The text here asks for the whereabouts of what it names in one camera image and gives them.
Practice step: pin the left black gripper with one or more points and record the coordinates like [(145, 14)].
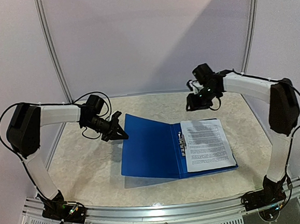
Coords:
[(112, 134)]

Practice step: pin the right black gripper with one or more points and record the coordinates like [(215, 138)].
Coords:
[(195, 103)]

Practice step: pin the blue plastic folder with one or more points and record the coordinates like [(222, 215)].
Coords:
[(152, 151)]

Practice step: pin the printed paper sheet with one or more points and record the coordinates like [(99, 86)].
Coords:
[(207, 147)]

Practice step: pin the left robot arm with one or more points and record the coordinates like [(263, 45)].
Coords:
[(23, 133)]

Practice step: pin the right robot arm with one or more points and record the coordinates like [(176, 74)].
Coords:
[(280, 95)]

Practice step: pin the metal folder clip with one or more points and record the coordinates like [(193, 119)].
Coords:
[(182, 143)]

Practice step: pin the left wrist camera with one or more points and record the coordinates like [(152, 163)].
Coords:
[(116, 115)]

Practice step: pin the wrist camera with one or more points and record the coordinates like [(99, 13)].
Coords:
[(194, 86), (116, 115)]

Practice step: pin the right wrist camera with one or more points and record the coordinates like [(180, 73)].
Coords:
[(194, 86)]

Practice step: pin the aluminium front rail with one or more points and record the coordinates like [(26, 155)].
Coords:
[(229, 210)]

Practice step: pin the right aluminium frame post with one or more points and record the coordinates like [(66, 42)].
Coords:
[(249, 34)]

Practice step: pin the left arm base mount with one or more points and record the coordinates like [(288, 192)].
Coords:
[(61, 210)]

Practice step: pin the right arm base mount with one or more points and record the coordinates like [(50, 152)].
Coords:
[(270, 200)]

